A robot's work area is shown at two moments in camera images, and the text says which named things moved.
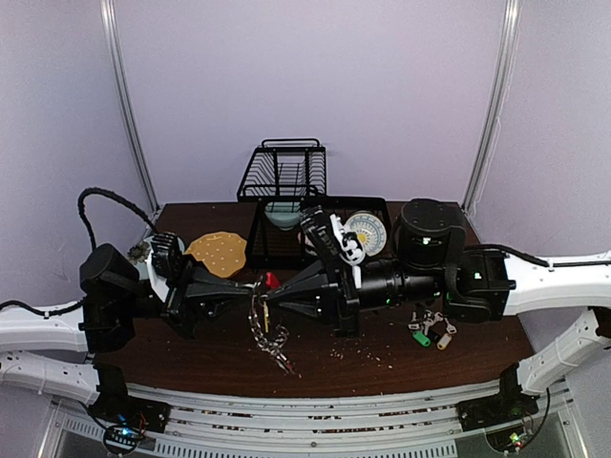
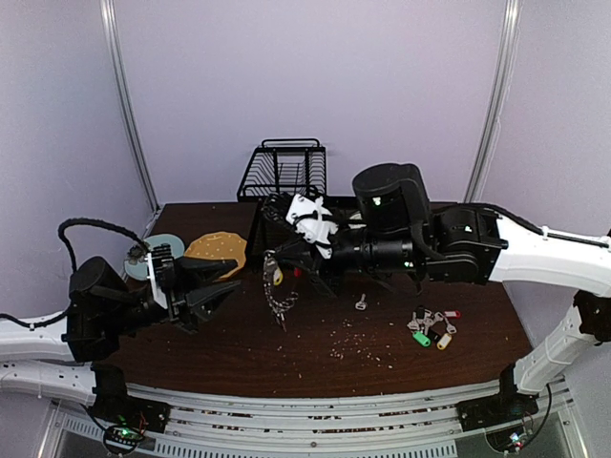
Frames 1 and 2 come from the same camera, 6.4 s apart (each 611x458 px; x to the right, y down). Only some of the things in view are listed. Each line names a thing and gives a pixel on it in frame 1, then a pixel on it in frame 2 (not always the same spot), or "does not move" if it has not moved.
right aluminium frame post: [503, 82] does not move
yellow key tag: [264, 305] -> [277, 277]
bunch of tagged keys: [431, 327] does not move
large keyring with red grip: [276, 347] -> [279, 308]
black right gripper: [344, 296] -> [320, 260]
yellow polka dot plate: [224, 253] does not move
